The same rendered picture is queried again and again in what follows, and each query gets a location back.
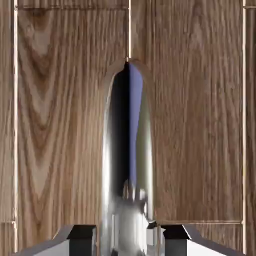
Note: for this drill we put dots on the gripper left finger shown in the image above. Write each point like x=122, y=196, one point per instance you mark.
x=82, y=240

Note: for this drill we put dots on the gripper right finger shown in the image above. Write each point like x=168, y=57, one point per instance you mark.
x=176, y=240

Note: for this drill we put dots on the wooden drawer front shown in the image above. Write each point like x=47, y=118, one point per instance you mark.
x=60, y=120

